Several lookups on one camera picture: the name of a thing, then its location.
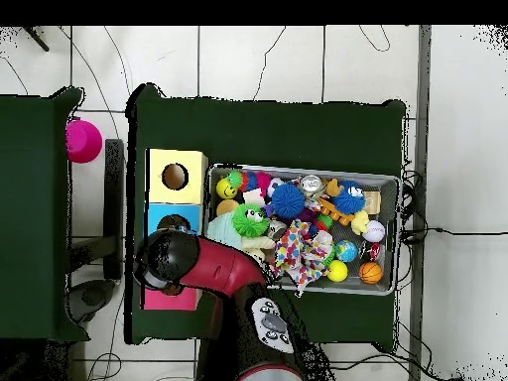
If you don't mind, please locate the dark green table cloth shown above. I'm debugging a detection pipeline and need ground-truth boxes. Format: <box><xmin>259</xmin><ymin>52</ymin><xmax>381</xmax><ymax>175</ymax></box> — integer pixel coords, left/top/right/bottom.
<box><xmin>0</xmin><ymin>85</ymin><xmax>90</xmax><ymax>343</ymax></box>
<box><xmin>124</xmin><ymin>82</ymin><xmax>408</xmax><ymax>345</ymax></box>

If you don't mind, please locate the cream knit cloth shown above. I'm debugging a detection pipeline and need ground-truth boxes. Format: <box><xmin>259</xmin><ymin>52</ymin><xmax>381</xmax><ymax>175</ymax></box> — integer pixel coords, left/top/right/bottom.
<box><xmin>241</xmin><ymin>235</ymin><xmax>277</xmax><ymax>261</ymax></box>

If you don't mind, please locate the green spiky rubber ball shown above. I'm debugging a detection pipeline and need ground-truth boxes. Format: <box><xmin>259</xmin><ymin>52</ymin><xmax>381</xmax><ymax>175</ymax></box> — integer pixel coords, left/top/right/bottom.
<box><xmin>231</xmin><ymin>202</ymin><xmax>272</xmax><ymax>238</ymax></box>

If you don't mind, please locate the colourful polka-dot cloth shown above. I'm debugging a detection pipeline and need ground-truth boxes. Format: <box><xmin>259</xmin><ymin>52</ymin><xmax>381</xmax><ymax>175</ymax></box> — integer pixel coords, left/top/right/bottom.
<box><xmin>273</xmin><ymin>219</ymin><xmax>335</xmax><ymax>297</ymax></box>

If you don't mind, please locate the wooden three-hole box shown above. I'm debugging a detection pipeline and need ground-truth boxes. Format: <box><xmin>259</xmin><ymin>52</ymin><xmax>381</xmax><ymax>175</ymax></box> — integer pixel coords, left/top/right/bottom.
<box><xmin>140</xmin><ymin>148</ymin><xmax>209</xmax><ymax>312</ymax></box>

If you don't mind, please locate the black upright panel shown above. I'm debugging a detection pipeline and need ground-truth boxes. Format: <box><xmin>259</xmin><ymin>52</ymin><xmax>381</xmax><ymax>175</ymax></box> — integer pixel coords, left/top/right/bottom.
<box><xmin>102</xmin><ymin>138</ymin><xmax>126</xmax><ymax>281</ymax></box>

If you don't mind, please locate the rainbow spiky caterpillar toy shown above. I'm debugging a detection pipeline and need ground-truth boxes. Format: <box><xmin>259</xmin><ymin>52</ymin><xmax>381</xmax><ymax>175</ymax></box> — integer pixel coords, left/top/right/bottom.
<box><xmin>226</xmin><ymin>169</ymin><xmax>275</xmax><ymax>195</ymax></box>

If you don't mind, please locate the blue spiky rubber ball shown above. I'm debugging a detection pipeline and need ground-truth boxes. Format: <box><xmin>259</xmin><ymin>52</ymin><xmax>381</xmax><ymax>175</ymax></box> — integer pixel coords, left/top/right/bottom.
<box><xmin>270</xmin><ymin>182</ymin><xmax>306</xmax><ymax>220</ymax></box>

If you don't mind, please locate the mint green cloth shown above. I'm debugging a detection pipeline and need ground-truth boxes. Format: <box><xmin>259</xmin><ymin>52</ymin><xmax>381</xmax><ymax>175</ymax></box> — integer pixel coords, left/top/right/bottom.
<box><xmin>206</xmin><ymin>213</ymin><xmax>243</xmax><ymax>250</ymax></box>

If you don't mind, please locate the round orange sponge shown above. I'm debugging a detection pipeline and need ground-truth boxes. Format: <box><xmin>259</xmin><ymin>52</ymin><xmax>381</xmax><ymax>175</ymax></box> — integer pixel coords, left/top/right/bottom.
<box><xmin>215</xmin><ymin>198</ymin><xmax>240</xmax><ymax>217</ymax></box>

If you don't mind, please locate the pink plastic bowl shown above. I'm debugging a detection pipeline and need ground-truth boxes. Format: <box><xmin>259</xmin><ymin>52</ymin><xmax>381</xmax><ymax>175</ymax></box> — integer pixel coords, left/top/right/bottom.
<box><xmin>64</xmin><ymin>118</ymin><xmax>103</xmax><ymax>165</ymax></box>

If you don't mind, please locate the dark slanted rod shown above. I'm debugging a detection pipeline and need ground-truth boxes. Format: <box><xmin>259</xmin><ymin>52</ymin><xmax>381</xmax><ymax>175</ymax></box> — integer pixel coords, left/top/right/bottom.
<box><xmin>23</xmin><ymin>26</ymin><xmax>52</xmax><ymax>54</ymax></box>

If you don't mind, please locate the yellow smiley ball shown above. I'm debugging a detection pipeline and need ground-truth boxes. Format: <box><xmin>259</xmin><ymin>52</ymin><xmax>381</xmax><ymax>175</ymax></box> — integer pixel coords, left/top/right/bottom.
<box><xmin>215</xmin><ymin>177</ymin><xmax>239</xmax><ymax>200</ymax></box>

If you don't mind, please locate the shallow silver mesh bin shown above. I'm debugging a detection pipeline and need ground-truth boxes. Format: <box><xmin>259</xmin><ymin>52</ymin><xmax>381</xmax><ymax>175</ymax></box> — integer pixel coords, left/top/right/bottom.
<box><xmin>203</xmin><ymin>163</ymin><xmax>403</xmax><ymax>297</ymax></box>

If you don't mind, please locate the white baseball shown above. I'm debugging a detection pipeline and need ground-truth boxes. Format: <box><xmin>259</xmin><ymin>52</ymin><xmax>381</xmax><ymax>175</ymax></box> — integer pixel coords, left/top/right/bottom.
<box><xmin>361</xmin><ymin>219</ymin><xmax>387</xmax><ymax>243</ymax></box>

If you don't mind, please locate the silver-top drink can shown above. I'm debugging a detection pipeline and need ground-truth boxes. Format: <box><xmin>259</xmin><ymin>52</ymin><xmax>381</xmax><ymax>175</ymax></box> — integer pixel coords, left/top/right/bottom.
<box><xmin>299</xmin><ymin>174</ymin><xmax>324</xmax><ymax>197</ymax></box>

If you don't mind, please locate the black power cable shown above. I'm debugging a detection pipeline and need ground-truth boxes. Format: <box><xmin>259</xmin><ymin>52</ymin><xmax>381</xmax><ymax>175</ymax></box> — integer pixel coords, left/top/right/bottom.
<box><xmin>398</xmin><ymin>225</ymin><xmax>508</xmax><ymax>244</ymax></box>

